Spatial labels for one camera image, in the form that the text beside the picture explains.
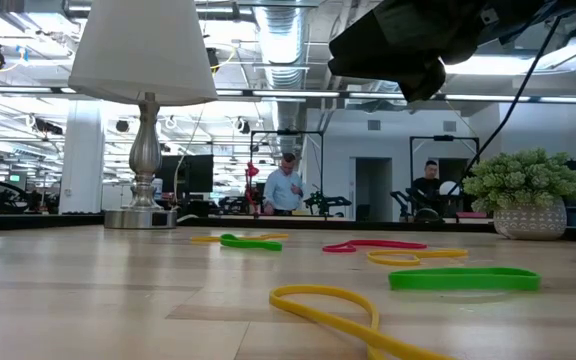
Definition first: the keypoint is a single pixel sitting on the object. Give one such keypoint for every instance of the black metal rig frame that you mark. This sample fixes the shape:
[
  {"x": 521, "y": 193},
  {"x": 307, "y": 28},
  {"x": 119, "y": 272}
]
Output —
[
  {"x": 443, "y": 138},
  {"x": 288, "y": 132}
]

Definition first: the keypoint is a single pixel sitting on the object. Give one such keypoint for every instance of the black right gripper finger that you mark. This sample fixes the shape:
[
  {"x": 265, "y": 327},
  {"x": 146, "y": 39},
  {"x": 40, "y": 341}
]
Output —
[
  {"x": 378, "y": 35},
  {"x": 393, "y": 67}
]

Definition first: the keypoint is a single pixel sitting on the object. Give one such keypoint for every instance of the small black robot arm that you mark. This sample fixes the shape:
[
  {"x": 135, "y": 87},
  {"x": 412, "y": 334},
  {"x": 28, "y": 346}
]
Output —
[{"x": 325, "y": 202}]

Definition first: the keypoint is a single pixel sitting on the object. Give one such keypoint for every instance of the pink flat tray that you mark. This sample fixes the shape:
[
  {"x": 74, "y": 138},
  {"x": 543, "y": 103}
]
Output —
[{"x": 470, "y": 215}]

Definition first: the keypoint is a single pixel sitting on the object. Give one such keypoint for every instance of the silver ventilation duct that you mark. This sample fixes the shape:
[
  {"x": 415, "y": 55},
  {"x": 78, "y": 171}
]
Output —
[{"x": 282, "y": 45}]

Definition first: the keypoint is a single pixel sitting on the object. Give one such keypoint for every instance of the green plant in white pot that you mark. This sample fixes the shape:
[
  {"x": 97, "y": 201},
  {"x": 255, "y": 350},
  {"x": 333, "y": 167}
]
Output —
[{"x": 528, "y": 180}]

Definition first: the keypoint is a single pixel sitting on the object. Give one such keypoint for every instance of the black monitor screen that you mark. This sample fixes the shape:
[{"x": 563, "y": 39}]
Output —
[{"x": 195, "y": 172}]

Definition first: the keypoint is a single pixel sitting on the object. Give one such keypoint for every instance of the white round object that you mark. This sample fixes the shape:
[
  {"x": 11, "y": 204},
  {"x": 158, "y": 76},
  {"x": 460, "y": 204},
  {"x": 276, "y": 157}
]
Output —
[{"x": 449, "y": 188}]

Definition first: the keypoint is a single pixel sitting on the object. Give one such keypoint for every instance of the white shade silver table lamp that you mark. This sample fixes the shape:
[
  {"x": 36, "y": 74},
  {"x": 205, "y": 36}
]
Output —
[{"x": 143, "y": 50}]

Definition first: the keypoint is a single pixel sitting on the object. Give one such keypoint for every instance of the red jointed stand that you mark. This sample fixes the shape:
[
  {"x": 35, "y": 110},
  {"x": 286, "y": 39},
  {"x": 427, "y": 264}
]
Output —
[{"x": 252, "y": 172}]

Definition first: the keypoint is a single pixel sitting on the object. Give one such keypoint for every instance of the small green rubber band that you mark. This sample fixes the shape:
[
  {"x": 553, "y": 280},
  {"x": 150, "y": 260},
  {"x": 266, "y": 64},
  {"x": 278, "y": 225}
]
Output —
[{"x": 248, "y": 244}]

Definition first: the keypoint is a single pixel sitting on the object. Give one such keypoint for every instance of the red rubber band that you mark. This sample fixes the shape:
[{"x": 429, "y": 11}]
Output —
[{"x": 393, "y": 244}]

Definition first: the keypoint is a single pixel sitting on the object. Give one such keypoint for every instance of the person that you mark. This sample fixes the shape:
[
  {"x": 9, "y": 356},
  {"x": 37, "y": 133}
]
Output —
[
  {"x": 427, "y": 182},
  {"x": 283, "y": 190}
]

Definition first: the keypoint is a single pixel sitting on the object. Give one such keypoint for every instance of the black aluminium table frame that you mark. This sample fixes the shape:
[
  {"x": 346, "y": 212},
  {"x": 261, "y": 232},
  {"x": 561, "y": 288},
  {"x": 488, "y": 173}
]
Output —
[{"x": 43, "y": 221}]

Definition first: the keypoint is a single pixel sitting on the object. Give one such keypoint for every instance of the yellow rubber band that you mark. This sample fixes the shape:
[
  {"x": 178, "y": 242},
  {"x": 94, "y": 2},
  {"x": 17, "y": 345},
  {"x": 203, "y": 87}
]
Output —
[
  {"x": 443, "y": 253},
  {"x": 318, "y": 318},
  {"x": 203, "y": 239}
]

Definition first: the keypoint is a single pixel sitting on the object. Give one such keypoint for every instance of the white building column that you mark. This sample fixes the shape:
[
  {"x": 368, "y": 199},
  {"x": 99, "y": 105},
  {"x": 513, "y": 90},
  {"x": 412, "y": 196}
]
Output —
[{"x": 82, "y": 160}]

